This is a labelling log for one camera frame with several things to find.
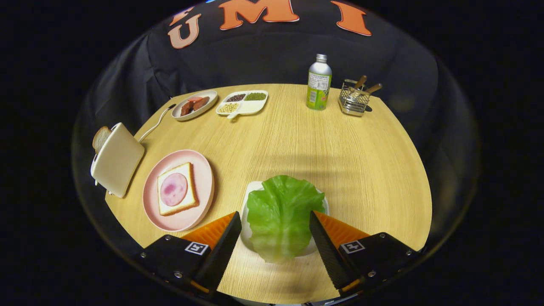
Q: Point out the brown meat piece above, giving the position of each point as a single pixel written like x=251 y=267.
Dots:
x=201 y=104
x=186 y=109

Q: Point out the round white plate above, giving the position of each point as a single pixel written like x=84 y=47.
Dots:
x=211 y=97

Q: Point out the pink plate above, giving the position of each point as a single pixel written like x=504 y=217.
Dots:
x=199 y=170

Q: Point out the divided white dish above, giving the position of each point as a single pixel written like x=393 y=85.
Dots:
x=253 y=107

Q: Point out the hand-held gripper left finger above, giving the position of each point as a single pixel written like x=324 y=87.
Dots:
x=223 y=255

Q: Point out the bread slice under ham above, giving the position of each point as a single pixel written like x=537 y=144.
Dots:
x=166 y=208

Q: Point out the pile of green beans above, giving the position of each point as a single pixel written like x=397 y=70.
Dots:
x=256 y=96

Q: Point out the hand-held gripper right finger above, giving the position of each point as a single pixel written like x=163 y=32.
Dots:
x=329 y=257

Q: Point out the red sausage piece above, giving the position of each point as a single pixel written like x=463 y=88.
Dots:
x=195 y=98

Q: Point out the pile of yellow soybeans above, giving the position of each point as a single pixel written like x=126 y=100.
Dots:
x=228 y=107

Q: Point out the white toaster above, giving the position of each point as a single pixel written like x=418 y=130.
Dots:
x=119 y=161

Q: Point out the plain bread slice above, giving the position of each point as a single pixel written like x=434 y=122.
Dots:
x=100 y=138

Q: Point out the pink ham slice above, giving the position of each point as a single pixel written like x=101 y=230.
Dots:
x=173 y=189

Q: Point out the green lettuce leaf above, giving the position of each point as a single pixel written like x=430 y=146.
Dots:
x=280 y=212

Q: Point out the green and silver bottle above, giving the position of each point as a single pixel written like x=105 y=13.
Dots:
x=318 y=89

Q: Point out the black backdrop cloth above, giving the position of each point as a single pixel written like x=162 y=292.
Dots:
x=272 y=55

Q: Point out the small white plate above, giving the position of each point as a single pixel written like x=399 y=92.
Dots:
x=245 y=238

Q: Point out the pile of dark beans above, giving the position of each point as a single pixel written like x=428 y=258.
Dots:
x=236 y=97

